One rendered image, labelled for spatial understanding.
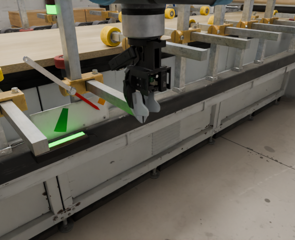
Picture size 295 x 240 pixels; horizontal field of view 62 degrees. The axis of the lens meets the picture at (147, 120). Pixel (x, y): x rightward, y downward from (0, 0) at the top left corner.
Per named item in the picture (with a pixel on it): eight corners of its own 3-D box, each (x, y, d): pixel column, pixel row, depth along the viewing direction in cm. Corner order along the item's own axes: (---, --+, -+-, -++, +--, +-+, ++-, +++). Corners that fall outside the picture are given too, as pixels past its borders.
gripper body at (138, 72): (146, 99, 53) (145, 42, 47) (122, 90, 59) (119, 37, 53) (171, 91, 57) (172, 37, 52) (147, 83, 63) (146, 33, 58)
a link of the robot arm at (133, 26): (113, 14, 51) (147, 11, 57) (114, 38, 54) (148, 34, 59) (139, 15, 45) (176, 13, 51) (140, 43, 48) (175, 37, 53)
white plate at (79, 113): (109, 119, 90) (107, 93, 85) (37, 145, 75) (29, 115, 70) (108, 118, 90) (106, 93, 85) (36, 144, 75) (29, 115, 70)
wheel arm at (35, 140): (51, 153, 51) (47, 135, 49) (34, 160, 49) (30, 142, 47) (-2, 94, 80) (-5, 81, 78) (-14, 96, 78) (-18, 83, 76)
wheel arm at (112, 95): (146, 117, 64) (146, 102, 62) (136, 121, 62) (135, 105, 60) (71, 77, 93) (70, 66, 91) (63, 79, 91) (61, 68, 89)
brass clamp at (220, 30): (232, 35, 122) (234, 24, 120) (216, 37, 114) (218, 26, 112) (221, 33, 126) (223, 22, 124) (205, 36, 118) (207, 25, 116)
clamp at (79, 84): (104, 88, 84) (103, 74, 81) (66, 98, 76) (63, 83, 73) (95, 84, 87) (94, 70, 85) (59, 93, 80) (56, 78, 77)
